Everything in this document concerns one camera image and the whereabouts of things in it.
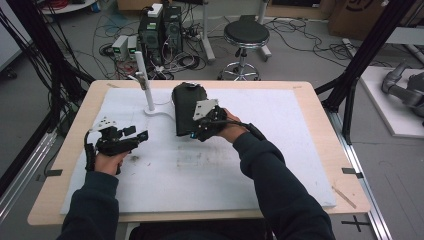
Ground white foam mat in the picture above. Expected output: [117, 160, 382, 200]
[59, 87, 337, 215]

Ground grey power supply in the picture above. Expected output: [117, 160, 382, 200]
[111, 34, 130, 58]
[126, 35, 139, 55]

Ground person's left hand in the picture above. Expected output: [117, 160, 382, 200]
[94, 150, 130, 177]

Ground thin wooden stick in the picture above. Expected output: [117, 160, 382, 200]
[331, 185, 358, 210]

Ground black bag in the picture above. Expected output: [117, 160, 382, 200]
[171, 81, 210, 137]

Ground cardboard box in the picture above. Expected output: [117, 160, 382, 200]
[327, 0, 390, 42]

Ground black tape cross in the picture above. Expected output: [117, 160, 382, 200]
[340, 214, 372, 234]

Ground black round stool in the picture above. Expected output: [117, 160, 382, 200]
[217, 19, 271, 82]

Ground white stand with round base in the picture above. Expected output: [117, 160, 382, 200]
[134, 50, 176, 119]

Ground person's right hand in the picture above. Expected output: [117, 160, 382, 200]
[215, 107, 250, 145]

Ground metal hook on stand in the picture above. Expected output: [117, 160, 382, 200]
[127, 71, 150, 91]

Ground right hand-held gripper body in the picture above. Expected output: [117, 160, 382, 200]
[192, 98, 230, 142]

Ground white power strip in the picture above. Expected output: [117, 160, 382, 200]
[147, 2, 165, 19]

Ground wooden table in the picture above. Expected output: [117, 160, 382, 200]
[27, 79, 372, 227]

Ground white floor board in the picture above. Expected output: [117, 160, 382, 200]
[359, 65, 424, 140]

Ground black computer tower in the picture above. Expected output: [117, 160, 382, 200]
[162, 5, 184, 55]
[137, 13, 165, 66]

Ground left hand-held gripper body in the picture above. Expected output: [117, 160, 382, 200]
[89, 116, 141, 157]

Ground black metal frame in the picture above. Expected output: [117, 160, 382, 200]
[314, 0, 417, 146]
[0, 0, 96, 198]

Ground aluminium floor rail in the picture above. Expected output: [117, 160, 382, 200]
[0, 129, 58, 225]
[324, 109, 395, 240]

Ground black floor cables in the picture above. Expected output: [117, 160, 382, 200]
[266, 16, 394, 69]

